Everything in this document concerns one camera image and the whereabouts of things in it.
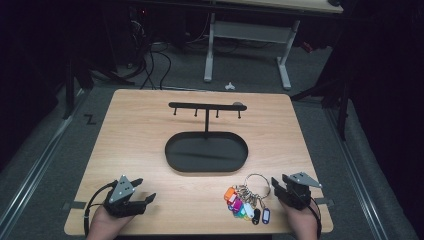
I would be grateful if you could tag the black metal stand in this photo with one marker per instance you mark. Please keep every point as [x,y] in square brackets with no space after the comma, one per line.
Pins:
[342,110]
[69,93]

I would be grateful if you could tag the desk with white metal legs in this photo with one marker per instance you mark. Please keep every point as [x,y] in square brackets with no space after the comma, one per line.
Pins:
[250,31]

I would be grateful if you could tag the person's right hand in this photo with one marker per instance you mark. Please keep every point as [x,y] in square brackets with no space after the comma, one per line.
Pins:
[305,223]

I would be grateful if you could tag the black key stand with tray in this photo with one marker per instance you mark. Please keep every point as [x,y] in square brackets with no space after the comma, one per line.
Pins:
[206,153]

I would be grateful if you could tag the person's left hand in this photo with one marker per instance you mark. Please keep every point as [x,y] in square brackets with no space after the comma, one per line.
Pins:
[105,225]

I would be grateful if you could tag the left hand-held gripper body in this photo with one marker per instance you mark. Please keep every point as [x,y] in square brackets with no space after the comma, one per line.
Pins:
[121,195]

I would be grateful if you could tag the grey tape strip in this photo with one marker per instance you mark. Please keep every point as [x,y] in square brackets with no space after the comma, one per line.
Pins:
[78,205]
[325,201]

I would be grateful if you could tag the metal floor rail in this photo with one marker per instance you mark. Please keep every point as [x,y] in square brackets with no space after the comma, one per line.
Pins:
[30,180]
[358,180]

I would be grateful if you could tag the dark computer tower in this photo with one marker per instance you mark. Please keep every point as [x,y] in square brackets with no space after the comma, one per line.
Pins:
[138,30]

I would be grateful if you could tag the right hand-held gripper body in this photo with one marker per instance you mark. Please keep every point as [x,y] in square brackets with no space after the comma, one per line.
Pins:
[300,193]

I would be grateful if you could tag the small white object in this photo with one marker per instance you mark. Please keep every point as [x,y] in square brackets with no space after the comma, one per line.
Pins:
[229,86]

